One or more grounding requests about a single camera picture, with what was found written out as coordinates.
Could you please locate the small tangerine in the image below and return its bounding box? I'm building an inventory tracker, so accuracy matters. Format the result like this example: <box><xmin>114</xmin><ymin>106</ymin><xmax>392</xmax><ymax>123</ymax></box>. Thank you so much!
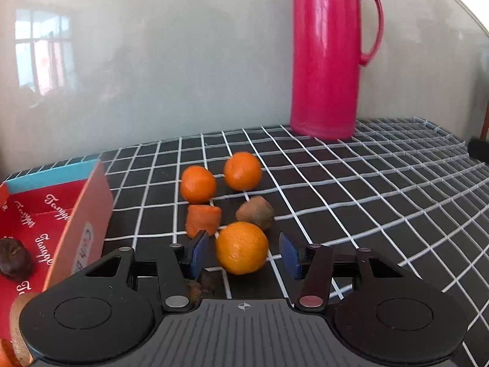
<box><xmin>223</xmin><ymin>152</ymin><xmax>263</xmax><ymax>192</ymax></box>
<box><xmin>180</xmin><ymin>165</ymin><xmax>217</xmax><ymax>204</ymax></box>

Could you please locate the black checked tablecloth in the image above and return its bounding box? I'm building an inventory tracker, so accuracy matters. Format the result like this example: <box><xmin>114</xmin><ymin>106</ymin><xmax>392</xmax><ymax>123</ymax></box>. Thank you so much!
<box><xmin>8</xmin><ymin>117</ymin><xmax>489</xmax><ymax>367</ymax></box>

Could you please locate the colourful cardboard box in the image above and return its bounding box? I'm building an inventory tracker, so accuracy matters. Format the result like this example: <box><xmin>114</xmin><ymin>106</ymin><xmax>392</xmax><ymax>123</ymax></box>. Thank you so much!
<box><xmin>0</xmin><ymin>159</ymin><xmax>114</xmax><ymax>356</ymax></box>

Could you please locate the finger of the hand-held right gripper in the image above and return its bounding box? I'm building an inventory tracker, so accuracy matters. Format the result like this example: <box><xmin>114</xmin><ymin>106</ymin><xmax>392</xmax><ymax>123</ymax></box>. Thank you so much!
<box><xmin>468</xmin><ymin>139</ymin><xmax>489</xmax><ymax>160</ymax></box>

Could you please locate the large orange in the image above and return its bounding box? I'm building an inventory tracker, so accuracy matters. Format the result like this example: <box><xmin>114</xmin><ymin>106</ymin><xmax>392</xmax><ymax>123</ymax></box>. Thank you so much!
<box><xmin>216</xmin><ymin>222</ymin><xmax>269</xmax><ymax>275</ymax></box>

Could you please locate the carrot piece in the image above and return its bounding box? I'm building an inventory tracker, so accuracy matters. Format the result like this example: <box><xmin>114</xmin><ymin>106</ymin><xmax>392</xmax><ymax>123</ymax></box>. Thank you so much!
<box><xmin>186</xmin><ymin>204</ymin><xmax>222</xmax><ymax>238</ymax></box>
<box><xmin>0</xmin><ymin>338</ymin><xmax>21</xmax><ymax>367</ymax></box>

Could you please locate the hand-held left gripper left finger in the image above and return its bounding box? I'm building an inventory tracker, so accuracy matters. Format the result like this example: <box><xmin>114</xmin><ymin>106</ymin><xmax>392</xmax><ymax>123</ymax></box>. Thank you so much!
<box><xmin>74</xmin><ymin>231</ymin><xmax>211</xmax><ymax>312</ymax></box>

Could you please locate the small brown kiwi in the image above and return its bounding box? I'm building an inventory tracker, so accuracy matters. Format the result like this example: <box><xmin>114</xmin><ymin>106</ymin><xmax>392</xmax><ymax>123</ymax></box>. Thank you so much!
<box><xmin>236</xmin><ymin>196</ymin><xmax>275</xmax><ymax>231</ymax></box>

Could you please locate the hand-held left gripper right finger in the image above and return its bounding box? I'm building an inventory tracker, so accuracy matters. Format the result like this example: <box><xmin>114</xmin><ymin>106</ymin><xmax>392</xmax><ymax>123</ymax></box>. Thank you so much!
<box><xmin>279</xmin><ymin>232</ymin><xmax>417</xmax><ymax>312</ymax></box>

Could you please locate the pink thermos jug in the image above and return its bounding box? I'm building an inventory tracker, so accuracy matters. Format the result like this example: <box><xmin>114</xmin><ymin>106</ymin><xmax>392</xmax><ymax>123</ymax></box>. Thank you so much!
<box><xmin>289</xmin><ymin>0</ymin><xmax>384</xmax><ymax>141</ymax></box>

